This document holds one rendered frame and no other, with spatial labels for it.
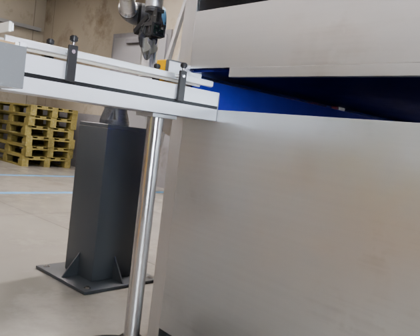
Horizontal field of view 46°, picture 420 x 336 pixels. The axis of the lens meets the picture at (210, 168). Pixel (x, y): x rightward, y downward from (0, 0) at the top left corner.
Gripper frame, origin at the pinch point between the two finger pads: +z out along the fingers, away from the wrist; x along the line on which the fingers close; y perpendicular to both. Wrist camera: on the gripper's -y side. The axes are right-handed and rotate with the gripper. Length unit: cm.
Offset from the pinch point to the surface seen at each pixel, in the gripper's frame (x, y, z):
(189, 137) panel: -13, 50, 32
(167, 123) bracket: -2.6, 23.9, 27.4
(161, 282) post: -13, 44, 84
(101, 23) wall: 279, -545, -128
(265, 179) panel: -13, 86, 40
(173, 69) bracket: -20, 46, 9
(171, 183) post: -13, 43, 48
